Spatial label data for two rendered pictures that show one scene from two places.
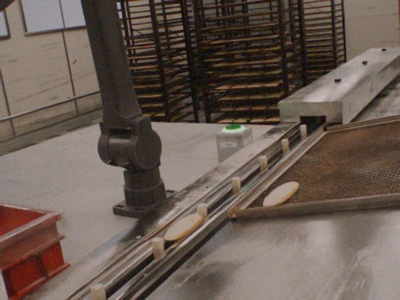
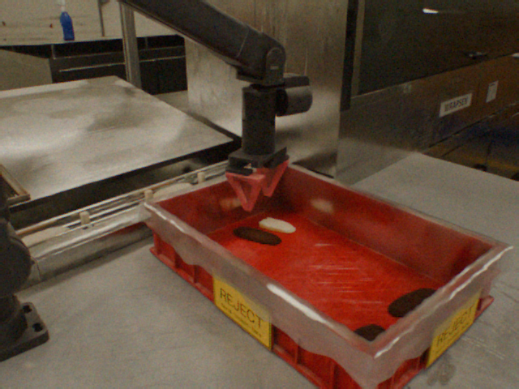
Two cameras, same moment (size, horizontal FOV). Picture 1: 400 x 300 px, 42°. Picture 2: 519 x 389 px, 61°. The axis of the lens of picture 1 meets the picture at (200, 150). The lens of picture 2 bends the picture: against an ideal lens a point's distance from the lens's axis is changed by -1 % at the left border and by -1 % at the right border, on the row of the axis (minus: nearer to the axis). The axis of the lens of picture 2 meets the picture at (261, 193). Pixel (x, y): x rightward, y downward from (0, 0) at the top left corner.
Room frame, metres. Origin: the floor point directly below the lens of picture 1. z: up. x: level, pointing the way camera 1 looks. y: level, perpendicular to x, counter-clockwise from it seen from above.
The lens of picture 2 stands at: (1.37, 0.57, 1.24)
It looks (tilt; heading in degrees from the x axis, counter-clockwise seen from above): 24 degrees down; 193
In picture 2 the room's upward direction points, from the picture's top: straight up
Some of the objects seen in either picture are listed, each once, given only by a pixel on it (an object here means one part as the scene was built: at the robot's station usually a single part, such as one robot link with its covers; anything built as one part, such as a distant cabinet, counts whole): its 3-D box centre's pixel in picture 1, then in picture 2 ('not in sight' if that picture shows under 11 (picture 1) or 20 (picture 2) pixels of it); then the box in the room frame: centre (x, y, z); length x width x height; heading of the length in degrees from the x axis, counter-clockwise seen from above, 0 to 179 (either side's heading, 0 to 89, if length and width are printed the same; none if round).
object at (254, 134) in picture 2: not in sight; (258, 139); (0.65, 0.40, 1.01); 0.10 x 0.07 x 0.07; 165
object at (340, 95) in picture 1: (360, 75); not in sight; (1.92, -0.63, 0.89); 1.25 x 0.18 x 0.09; 149
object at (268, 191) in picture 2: not in sight; (264, 174); (0.63, 0.40, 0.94); 0.07 x 0.07 x 0.09; 75
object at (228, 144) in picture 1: (236, 150); not in sight; (1.27, -0.09, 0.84); 0.08 x 0.08 x 0.11; 59
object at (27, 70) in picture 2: not in sight; (156, 100); (-1.73, -0.97, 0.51); 1.93 x 1.05 x 1.02; 149
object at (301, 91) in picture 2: not in sight; (276, 81); (0.62, 0.42, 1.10); 0.11 x 0.09 x 0.12; 142
